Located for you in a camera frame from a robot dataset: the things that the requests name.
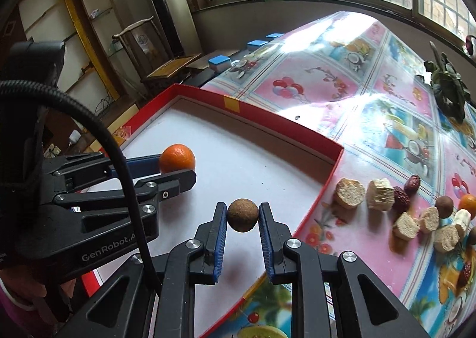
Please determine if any orange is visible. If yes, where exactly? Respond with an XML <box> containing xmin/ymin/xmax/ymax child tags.
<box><xmin>159</xmin><ymin>144</ymin><xmax>196</xmax><ymax>173</ymax></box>
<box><xmin>458</xmin><ymin>193</ymin><xmax>476</xmax><ymax>219</ymax></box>

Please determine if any brown round fruit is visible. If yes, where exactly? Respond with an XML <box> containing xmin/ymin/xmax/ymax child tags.
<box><xmin>466</xmin><ymin>227</ymin><xmax>476</xmax><ymax>246</ymax></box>
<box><xmin>435</xmin><ymin>196</ymin><xmax>454</xmax><ymax>219</ymax></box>
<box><xmin>227</xmin><ymin>199</ymin><xmax>259</xmax><ymax>232</ymax></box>

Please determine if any round beige cake piece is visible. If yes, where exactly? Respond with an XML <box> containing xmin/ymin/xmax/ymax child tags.
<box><xmin>433</xmin><ymin>224</ymin><xmax>460</xmax><ymax>254</ymax></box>

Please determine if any person hand on left gripper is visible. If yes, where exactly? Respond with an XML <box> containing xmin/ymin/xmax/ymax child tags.
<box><xmin>1</xmin><ymin>265</ymin><xmax>60</xmax><ymax>335</ymax></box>

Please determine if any beige cake piece near tray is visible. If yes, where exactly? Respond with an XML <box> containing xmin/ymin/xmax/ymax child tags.
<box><xmin>334</xmin><ymin>178</ymin><xmax>365</xmax><ymax>209</ymax></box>

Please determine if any red shallow box tray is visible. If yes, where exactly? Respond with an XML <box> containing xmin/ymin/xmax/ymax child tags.
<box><xmin>81</xmin><ymin>83</ymin><xmax>345</xmax><ymax>337</ymax></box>

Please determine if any wooden chair left side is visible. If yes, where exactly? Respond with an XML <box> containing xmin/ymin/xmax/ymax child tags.
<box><xmin>111</xmin><ymin>17</ymin><xmax>201</xmax><ymax>96</ymax></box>

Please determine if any beige cake piece pale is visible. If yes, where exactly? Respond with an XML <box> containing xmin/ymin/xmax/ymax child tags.
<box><xmin>366</xmin><ymin>178</ymin><xmax>394</xmax><ymax>212</ymax></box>

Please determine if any beige cake piece square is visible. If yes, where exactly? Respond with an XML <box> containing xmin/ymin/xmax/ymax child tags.
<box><xmin>393</xmin><ymin>212</ymin><xmax>419</xmax><ymax>241</ymax></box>

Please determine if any colourful floral tablecloth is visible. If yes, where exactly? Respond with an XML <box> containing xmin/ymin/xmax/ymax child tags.
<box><xmin>206</xmin><ymin>11</ymin><xmax>475</xmax><ymax>337</ymax></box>

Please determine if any red date lower left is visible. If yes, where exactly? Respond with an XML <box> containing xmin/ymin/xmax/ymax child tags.
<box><xmin>393</xmin><ymin>187</ymin><xmax>411</xmax><ymax>212</ymax></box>

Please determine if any red date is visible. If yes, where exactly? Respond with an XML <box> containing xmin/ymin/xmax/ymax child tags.
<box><xmin>393</xmin><ymin>187</ymin><xmax>411</xmax><ymax>212</ymax></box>
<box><xmin>457</xmin><ymin>260</ymin><xmax>472</xmax><ymax>288</ymax></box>
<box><xmin>403</xmin><ymin>174</ymin><xmax>421</xmax><ymax>197</ymax></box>

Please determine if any blue block near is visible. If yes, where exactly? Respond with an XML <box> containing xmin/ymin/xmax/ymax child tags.
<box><xmin>208</xmin><ymin>55</ymin><xmax>231</xmax><ymax>73</ymax></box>

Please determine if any blue block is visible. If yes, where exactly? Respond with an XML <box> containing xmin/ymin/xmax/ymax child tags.
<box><xmin>208</xmin><ymin>55</ymin><xmax>231</xmax><ymax>73</ymax></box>
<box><xmin>247</xmin><ymin>39</ymin><xmax>268</xmax><ymax>51</ymax></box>
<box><xmin>265</xmin><ymin>33</ymin><xmax>283</xmax><ymax>41</ymax></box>

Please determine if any red date upper left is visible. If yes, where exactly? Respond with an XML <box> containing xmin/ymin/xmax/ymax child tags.
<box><xmin>403</xmin><ymin>174</ymin><xmax>421</xmax><ymax>197</ymax></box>

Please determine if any beige cake piece centre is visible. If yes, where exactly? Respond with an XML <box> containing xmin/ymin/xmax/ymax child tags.
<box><xmin>419</xmin><ymin>207</ymin><xmax>440</xmax><ymax>234</ymax></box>

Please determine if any red date right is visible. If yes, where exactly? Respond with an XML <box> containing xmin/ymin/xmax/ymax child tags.
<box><xmin>457</xmin><ymin>260</ymin><xmax>472</xmax><ymax>288</ymax></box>

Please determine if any blue block middle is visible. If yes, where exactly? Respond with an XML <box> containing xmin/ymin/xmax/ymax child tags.
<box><xmin>247</xmin><ymin>39</ymin><xmax>268</xmax><ymax>51</ymax></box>

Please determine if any blue block far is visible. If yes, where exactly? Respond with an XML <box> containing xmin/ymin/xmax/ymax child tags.
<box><xmin>265</xmin><ymin>33</ymin><xmax>283</xmax><ymax>41</ymax></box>

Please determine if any green leafy vegetable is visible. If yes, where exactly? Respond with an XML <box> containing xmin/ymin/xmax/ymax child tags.
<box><xmin>424</xmin><ymin>41</ymin><xmax>471</xmax><ymax>124</ymax></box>

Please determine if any red white helmet on sill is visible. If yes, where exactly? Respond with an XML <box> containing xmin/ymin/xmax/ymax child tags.
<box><xmin>464</xmin><ymin>34</ymin><xmax>476</xmax><ymax>59</ymax></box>

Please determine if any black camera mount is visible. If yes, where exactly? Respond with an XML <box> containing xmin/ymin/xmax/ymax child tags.
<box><xmin>1</xmin><ymin>40</ymin><xmax>65</xmax><ymax>87</ymax></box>

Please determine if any black cable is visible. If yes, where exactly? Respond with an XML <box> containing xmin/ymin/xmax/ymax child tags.
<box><xmin>0</xmin><ymin>79</ymin><xmax>162</xmax><ymax>294</ymax></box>

